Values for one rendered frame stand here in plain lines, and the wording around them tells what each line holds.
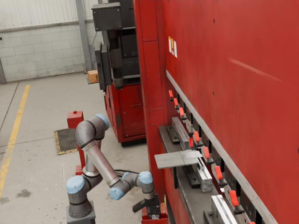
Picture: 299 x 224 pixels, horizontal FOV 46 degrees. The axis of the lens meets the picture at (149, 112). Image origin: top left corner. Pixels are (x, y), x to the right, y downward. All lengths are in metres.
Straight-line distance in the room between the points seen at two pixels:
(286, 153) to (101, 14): 2.30
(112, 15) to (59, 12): 6.05
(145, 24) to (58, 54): 6.38
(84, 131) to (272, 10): 1.30
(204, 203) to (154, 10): 1.58
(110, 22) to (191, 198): 1.64
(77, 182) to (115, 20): 1.45
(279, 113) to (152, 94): 2.12
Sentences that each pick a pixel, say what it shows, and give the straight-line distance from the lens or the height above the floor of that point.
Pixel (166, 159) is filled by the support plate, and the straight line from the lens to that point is 2.35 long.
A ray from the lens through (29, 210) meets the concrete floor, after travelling 3.97.
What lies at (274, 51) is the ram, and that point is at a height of 1.93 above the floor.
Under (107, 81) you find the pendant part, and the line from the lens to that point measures 3.16.
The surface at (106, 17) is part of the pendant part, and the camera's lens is 3.05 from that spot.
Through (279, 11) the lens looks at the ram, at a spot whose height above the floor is 2.03.
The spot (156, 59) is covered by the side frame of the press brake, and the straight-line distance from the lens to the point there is 2.98.
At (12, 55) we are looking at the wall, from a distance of 9.24.
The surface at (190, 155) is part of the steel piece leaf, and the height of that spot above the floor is 1.00.
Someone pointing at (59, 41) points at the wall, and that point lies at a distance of 9.12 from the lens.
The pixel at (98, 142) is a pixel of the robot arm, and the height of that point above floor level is 1.24.
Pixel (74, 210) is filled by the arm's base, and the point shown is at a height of 0.83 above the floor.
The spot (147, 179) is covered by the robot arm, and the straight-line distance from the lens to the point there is 2.01.
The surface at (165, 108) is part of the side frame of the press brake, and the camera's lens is 3.12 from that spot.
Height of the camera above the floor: 2.14
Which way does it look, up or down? 21 degrees down
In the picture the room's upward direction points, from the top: 5 degrees counter-clockwise
